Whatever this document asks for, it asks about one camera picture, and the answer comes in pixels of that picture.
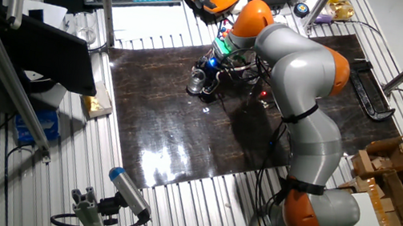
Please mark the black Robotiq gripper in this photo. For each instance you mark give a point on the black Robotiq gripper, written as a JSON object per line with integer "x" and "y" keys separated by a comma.
{"x": 212, "y": 68}

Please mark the small clear glass jar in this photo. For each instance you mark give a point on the small clear glass jar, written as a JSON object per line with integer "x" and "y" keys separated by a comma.
{"x": 196, "y": 81}

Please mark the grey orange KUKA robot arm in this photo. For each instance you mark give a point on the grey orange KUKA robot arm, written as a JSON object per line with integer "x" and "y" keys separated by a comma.
{"x": 301, "y": 72}

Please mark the dark marble pattern mat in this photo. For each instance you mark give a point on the dark marble pattern mat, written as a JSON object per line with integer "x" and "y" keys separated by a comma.
{"x": 183, "y": 126}

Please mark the small circuit board red light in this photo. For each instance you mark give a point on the small circuit board red light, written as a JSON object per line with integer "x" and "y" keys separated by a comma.
{"x": 263, "y": 94}

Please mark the white paper sheet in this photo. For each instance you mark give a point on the white paper sheet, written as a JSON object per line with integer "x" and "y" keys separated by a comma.
{"x": 151, "y": 20}

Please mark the tan box gold foil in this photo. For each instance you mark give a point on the tan box gold foil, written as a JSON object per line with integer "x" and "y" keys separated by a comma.
{"x": 97, "y": 102}

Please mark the small round black puck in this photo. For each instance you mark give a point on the small round black puck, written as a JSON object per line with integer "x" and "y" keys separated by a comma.
{"x": 301, "y": 9}

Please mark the small white scrap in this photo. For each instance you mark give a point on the small white scrap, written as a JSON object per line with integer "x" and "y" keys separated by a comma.
{"x": 228, "y": 204}

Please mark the clear glass tumbler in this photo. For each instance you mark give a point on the clear glass tumbler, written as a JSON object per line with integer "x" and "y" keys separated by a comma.
{"x": 85, "y": 27}

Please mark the purple tube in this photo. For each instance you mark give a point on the purple tube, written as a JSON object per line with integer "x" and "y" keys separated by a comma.
{"x": 324, "y": 19}

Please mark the shiny gold ornament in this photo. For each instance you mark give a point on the shiny gold ornament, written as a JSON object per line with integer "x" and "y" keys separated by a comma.
{"x": 343, "y": 11}

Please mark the black monitor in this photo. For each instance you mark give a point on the black monitor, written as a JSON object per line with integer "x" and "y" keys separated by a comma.
{"x": 45, "y": 51}

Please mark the white paper stack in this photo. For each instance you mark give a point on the white paper stack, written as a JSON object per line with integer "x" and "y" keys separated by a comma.
{"x": 52, "y": 14}

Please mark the blue tissue pack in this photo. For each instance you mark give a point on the blue tissue pack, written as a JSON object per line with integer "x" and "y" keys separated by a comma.
{"x": 37, "y": 127}

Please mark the short aluminium profile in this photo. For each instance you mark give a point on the short aluminium profile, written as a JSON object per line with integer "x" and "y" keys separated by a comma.
{"x": 88, "y": 213}

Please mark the long cardboard box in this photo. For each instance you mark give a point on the long cardboard box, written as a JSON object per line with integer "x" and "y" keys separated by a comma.
{"x": 393, "y": 208}

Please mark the grey wrist camera green mount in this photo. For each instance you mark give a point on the grey wrist camera green mount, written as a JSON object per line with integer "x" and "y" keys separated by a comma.
{"x": 222, "y": 47}

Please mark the silver camera blue cap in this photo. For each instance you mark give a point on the silver camera blue cap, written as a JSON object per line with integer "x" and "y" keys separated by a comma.
{"x": 130, "y": 193}

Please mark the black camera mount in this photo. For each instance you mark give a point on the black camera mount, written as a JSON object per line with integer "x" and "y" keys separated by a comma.
{"x": 109, "y": 208}

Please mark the silver depth camera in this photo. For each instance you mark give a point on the silver depth camera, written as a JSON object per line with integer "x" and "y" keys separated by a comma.
{"x": 15, "y": 8}

